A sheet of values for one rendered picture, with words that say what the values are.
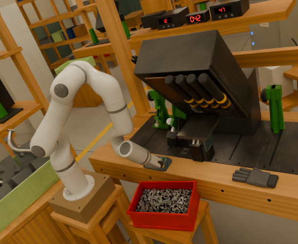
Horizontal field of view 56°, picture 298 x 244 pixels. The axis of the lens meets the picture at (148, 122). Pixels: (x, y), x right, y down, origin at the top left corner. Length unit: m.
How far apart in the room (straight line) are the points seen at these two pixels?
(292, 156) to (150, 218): 0.75
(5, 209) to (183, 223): 1.14
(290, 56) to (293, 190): 0.75
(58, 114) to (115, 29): 0.94
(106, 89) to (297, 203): 0.93
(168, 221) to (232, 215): 1.15
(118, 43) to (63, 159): 0.97
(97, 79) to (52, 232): 1.28
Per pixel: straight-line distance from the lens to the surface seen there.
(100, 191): 1.61
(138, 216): 1.43
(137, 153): 1.32
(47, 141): 1.39
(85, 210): 1.56
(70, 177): 1.56
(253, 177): 1.40
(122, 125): 1.23
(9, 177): 2.24
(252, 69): 1.65
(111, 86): 1.15
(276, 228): 2.38
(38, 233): 2.10
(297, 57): 1.74
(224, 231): 2.38
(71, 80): 1.16
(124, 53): 2.10
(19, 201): 2.04
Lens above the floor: 1.90
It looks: 28 degrees down
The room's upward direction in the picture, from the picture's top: 20 degrees counter-clockwise
